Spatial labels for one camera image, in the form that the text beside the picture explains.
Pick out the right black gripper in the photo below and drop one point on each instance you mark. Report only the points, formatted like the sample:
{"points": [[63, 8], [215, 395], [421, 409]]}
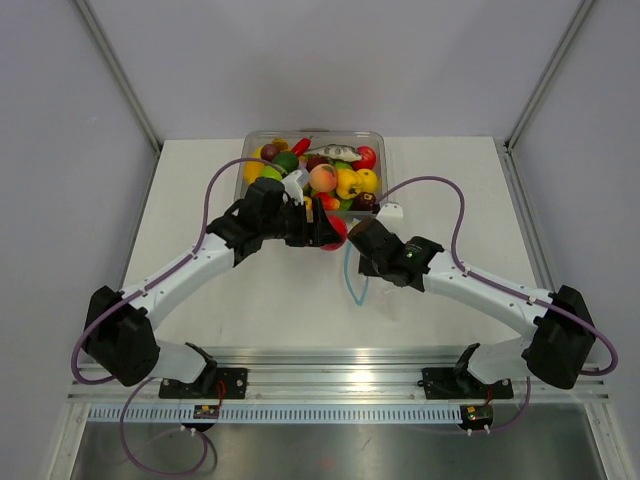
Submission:
{"points": [[365, 267]]}

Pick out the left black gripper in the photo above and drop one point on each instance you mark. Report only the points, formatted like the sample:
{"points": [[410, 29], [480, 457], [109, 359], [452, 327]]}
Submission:
{"points": [[318, 232]]}

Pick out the clear zip top bag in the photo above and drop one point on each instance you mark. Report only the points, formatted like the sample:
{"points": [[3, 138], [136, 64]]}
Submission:
{"points": [[372, 296]]}

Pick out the orange peach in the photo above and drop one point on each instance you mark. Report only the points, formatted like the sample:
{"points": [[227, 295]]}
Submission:
{"points": [[323, 178]]}

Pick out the green apple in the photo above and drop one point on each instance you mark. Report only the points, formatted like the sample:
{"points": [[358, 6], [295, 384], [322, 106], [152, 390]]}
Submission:
{"points": [[271, 172]]}

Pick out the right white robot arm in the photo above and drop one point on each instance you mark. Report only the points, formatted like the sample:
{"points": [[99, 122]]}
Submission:
{"points": [[554, 328]]}

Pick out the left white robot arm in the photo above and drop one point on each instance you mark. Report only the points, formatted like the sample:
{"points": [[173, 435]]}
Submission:
{"points": [[120, 327]]}

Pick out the clear plastic food container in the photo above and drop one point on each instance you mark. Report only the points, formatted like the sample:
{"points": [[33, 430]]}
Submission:
{"points": [[284, 140]]}

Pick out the red strawberry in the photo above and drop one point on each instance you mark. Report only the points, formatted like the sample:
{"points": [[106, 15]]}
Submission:
{"points": [[329, 202]]}

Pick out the dark red apple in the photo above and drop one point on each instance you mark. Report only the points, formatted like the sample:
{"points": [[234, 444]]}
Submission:
{"points": [[365, 202]]}

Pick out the yellow bell pepper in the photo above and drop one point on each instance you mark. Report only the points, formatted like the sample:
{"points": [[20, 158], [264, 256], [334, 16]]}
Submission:
{"points": [[349, 184]]}

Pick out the yellow orange fruit right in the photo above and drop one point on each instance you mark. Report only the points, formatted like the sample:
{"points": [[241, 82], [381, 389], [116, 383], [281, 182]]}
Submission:
{"points": [[368, 180]]}

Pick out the dark purple plum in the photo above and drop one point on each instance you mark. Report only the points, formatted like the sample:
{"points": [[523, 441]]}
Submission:
{"points": [[314, 161]]}

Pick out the dark green avocado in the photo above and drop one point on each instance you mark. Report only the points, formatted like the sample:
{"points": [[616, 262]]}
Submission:
{"points": [[287, 160]]}

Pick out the grey toy fish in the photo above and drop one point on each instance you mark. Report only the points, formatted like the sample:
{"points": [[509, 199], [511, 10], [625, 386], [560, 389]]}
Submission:
{"points": [[340, 152]]}

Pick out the red chili pepper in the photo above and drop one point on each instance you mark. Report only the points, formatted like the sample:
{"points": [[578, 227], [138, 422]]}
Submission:
{"points": [[301, 147]]}

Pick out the red tomato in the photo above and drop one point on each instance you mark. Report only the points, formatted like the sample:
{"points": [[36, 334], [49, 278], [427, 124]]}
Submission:
{"points": [[368, 158]]}

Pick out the yellow lemon left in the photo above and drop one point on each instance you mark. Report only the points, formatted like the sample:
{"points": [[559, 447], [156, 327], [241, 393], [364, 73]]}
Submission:
{"points": [[252, 170]]}

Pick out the purple passion fruit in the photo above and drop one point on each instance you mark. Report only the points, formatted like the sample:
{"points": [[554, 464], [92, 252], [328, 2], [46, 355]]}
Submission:
{"points": [[268, 152]]}

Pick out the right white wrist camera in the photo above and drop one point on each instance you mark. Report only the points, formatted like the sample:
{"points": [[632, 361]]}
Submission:
{"points": [[391, 215]]}

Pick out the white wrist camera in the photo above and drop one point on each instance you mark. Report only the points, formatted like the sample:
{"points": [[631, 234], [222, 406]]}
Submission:
{"points": [[391, 215], [296, 182]]}

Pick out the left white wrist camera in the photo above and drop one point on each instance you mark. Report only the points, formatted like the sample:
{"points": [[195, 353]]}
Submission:
{"points": [[296, 182]]}

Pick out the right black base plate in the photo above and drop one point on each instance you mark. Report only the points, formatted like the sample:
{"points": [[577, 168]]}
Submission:
{"points": [[442, 383]]}

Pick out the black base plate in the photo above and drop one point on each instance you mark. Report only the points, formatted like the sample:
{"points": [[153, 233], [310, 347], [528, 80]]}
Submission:
{"points": [[217, 383], [442, 383]]}

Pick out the aluminium mounting rail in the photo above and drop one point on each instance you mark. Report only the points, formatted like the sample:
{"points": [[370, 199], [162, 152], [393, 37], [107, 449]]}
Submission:
{"points": [[344, 375]]}

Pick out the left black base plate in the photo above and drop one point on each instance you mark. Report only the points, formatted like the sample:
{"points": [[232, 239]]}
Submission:
{"points": [[217, 383]]}

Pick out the white slotted cable duct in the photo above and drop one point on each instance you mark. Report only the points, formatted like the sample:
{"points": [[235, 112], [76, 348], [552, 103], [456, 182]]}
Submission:
{"points": [[278, 414]]}

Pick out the aluminium frame post left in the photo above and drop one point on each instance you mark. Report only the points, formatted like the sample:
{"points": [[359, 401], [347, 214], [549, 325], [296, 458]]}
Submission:
{"points": [[98, 36]]}

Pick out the aluminium frame post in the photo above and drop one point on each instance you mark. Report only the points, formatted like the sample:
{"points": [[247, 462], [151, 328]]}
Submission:
{"points": [[98, 36], [550, 71]]}

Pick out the aluminium frame post right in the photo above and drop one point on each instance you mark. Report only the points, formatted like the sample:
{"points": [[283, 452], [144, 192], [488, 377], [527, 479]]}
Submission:
{"points": [[550, 71]]}

